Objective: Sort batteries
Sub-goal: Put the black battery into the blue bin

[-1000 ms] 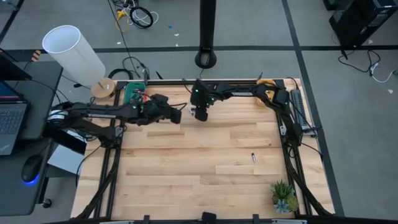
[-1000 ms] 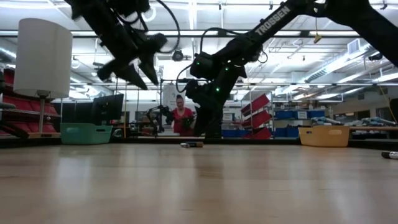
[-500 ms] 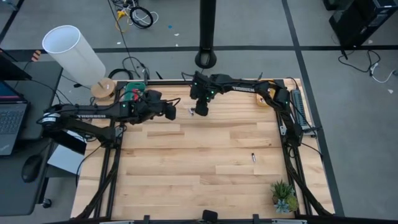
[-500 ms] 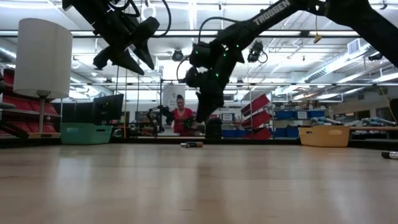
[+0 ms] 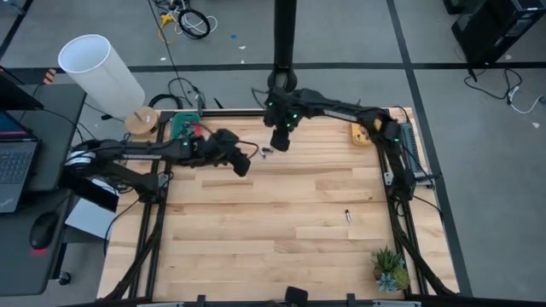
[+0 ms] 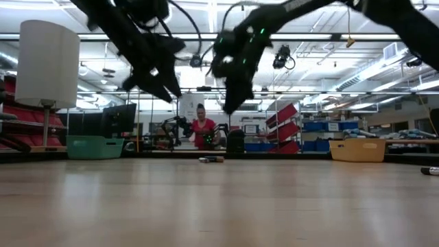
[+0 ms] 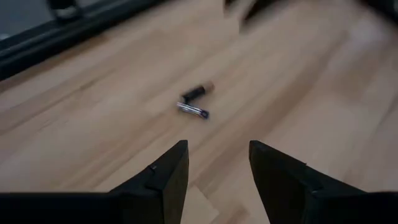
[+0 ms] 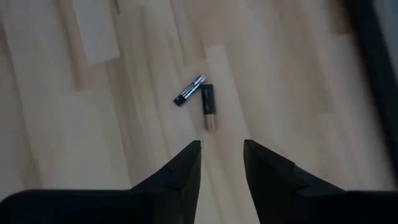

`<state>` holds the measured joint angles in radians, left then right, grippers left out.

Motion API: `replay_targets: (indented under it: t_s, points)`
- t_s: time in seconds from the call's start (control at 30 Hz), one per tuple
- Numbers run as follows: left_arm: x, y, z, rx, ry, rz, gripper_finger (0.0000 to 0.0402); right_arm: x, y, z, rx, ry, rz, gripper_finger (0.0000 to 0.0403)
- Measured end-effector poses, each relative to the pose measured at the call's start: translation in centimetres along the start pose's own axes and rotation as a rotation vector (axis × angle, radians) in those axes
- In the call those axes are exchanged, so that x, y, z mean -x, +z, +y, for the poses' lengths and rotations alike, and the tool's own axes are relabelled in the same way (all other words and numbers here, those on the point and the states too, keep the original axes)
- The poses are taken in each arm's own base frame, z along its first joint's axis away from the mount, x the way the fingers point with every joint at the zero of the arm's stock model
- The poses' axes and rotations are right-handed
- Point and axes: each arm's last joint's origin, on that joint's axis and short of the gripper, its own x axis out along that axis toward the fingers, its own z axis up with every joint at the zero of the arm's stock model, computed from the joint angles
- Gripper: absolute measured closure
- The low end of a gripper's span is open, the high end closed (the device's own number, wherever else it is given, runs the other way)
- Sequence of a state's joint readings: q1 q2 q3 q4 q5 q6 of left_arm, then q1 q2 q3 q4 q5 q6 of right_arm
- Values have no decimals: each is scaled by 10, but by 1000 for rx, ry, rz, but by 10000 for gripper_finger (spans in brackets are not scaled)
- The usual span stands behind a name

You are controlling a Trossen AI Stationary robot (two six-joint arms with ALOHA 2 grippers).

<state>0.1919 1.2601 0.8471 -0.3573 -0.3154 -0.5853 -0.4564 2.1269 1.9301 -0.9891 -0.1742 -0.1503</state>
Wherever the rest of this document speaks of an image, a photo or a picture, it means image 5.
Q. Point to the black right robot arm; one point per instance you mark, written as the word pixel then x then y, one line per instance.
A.
pixel 341 111

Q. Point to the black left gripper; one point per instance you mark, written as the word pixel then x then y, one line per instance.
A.
pixel 219 149

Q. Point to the white shade wooden base lamp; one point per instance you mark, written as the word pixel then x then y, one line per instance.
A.
pixel 98 72

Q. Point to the grey blue power strip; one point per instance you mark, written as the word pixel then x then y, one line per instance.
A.
pixel 411 145

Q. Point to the orange white striped object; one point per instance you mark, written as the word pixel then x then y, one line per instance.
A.
pixel 50 77

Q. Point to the black flat box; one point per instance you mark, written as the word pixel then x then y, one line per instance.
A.
pixel 91 196

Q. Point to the grey laptop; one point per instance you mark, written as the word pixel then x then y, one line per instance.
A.
pixel 15 166

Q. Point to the black rounded object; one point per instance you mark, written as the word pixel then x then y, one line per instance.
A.
pixel 296 296

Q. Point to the black caster wheel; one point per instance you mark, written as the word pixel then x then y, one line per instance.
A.
pixel 64 279

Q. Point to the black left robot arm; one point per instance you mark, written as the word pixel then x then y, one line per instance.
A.
pixel 128 151

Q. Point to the white metal bracket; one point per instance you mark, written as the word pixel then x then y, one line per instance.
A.
pixel 160 304
pixel 396 303

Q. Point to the small green succulent plant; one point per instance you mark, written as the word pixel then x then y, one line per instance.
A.
pixel 388 266

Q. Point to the black equipment cabinet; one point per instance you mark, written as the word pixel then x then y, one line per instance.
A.
pixel 490 30

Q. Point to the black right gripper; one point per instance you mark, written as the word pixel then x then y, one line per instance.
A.
pixel 281 138

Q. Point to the black computer mouse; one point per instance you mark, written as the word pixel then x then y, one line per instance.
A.
pixel 43 230

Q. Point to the white square mounting plate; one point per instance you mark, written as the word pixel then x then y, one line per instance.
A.
pixel 163 181
pixel 389 178

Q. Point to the pale grey flat box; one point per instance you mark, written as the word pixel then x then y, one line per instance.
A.
pixel 87 219

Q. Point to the teal plastic bin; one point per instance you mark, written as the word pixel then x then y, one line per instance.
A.
pixel 179 121

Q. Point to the yellow plug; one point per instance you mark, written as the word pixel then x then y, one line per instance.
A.
pixel 165 19

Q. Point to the black desk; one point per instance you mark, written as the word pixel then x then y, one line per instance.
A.
pixel 59 128

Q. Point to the black monitor back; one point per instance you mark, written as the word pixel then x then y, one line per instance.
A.
pixel 17 96

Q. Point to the yellow plastic bin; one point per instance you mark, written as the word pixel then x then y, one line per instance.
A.
pixel 357 140

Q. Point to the black pole with round end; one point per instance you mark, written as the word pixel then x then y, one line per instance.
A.
pixel 283 38

